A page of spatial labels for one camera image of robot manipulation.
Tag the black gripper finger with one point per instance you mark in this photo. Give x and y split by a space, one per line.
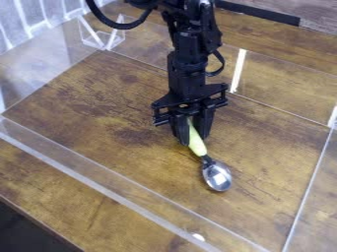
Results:
181 128
204 121

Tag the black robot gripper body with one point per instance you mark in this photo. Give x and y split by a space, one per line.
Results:
189 93

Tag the green handled metal spoon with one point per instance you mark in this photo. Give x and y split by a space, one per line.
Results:
215 170

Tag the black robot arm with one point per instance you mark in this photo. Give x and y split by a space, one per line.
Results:
193 29

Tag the black bar at table edge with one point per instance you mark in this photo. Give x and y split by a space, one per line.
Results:
260 13

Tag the clear acrylic triangular bracket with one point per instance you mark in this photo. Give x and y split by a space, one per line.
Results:
100 39

